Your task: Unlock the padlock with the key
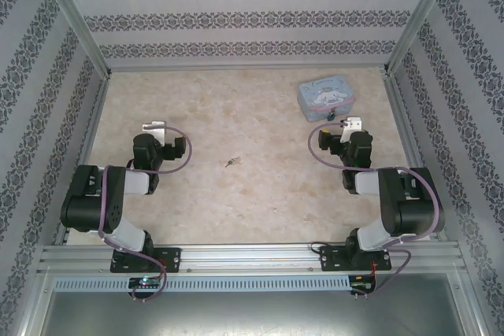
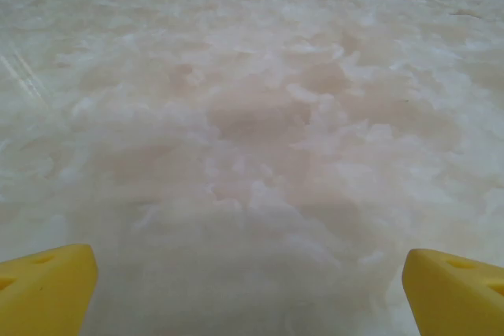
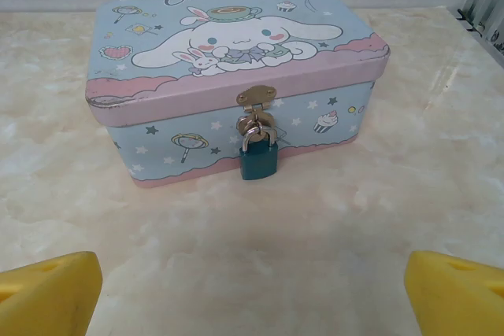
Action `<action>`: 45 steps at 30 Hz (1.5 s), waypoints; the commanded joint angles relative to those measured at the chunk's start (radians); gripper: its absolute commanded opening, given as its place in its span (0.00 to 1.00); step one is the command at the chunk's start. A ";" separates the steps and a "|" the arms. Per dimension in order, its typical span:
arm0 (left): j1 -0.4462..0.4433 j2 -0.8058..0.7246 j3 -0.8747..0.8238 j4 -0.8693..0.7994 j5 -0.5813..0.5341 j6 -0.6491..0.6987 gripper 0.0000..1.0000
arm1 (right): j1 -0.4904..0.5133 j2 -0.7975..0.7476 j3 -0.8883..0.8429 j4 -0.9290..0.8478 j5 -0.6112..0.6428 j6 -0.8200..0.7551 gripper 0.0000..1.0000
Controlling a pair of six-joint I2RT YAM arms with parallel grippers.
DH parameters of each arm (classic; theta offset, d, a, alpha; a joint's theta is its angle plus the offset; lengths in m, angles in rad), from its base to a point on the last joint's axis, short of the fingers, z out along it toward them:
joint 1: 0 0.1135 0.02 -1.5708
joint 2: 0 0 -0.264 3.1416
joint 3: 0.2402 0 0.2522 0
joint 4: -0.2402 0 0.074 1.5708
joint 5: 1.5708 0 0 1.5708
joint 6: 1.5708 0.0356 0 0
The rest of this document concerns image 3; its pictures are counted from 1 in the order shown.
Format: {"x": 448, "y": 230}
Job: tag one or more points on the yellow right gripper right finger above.
{"x": 456, "y": 296}

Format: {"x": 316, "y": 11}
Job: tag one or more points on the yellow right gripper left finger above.
{"x": 47, "y": 296}

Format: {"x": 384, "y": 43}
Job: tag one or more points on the small green padlock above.
{"x": 258, "y": 161}

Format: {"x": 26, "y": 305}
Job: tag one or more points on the brass box hasp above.
{"x": 256, "y": 97}

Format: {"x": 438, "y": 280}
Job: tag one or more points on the blue pink cartoon tin box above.
{"x": 236, "y": 56}

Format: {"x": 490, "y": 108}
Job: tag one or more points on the aluminium frame side rail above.
{"x": 486, "y": 29}

